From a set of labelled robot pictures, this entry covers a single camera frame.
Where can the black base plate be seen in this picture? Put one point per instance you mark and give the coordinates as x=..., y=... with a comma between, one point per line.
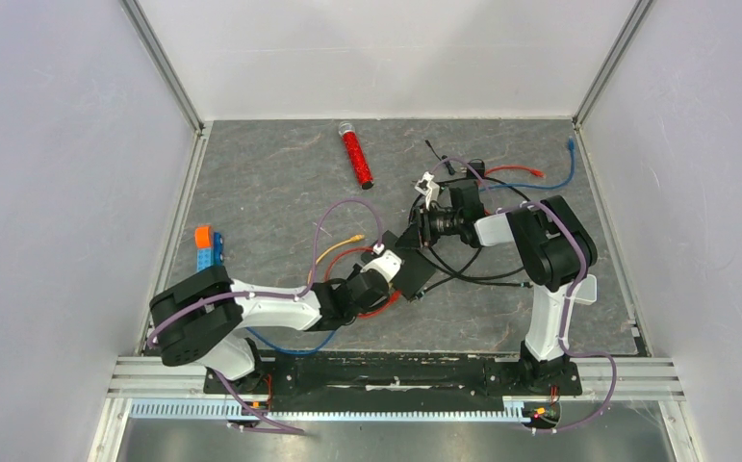
x=372, y=381

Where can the white plastic box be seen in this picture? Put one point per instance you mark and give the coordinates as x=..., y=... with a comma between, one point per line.
x=587, y=290

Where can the black network switch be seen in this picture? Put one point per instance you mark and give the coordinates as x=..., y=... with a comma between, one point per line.
x=414, y=273

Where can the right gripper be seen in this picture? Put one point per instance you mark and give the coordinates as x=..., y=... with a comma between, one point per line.
x=411, y=238

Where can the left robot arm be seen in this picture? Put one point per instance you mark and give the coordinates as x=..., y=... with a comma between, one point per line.
x=199, y=319

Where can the red glitter tube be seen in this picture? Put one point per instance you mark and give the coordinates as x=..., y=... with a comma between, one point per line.
x=356, y=155

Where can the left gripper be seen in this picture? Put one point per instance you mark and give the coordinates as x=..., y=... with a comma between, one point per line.
x=354, y=274

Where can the black cable teal collar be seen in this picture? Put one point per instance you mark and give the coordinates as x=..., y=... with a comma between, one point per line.
x=440, y=265
x=464, y=194

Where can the black power adapter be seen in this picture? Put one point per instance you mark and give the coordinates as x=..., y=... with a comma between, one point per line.
x=470, y=171

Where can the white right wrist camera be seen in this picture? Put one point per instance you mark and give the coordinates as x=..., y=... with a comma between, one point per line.
x=428, y=189

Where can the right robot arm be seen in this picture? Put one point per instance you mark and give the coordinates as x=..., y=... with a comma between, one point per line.
x=555, y=250

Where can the blue orange toy bricks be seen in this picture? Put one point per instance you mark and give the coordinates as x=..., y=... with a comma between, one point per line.
x=209, y=247

